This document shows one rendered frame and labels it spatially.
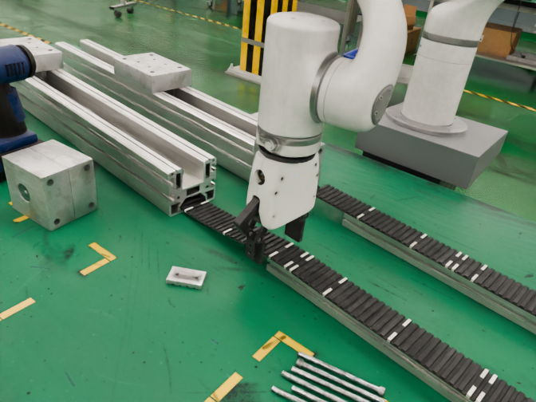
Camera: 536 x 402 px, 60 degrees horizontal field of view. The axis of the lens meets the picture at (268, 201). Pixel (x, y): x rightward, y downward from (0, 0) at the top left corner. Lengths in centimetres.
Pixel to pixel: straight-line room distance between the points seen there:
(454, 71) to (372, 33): 61
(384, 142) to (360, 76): 59
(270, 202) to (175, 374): 23
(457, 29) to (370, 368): 73
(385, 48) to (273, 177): 20
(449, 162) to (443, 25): 28
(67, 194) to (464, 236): 67
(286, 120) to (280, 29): 10
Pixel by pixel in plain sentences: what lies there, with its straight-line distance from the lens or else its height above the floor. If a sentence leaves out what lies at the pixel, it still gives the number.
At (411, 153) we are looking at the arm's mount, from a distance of 108.
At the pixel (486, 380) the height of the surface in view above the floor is 81.
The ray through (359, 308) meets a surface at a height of 81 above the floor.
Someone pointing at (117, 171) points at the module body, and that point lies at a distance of 91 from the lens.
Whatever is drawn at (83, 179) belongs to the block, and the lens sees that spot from 80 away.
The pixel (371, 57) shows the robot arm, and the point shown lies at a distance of 51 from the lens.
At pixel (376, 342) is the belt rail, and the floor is 79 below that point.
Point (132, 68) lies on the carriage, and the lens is 115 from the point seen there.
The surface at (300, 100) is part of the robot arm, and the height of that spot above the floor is 106.
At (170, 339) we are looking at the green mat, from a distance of 61.
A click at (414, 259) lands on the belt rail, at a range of 78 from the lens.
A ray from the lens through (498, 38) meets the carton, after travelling 552.
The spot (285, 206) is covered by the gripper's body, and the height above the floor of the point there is 91.
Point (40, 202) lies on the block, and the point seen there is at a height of 83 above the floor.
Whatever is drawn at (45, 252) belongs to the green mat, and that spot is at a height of 78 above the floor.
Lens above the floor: 123
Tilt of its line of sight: 31 degrees down
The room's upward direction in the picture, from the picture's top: 7 degrees clockwise
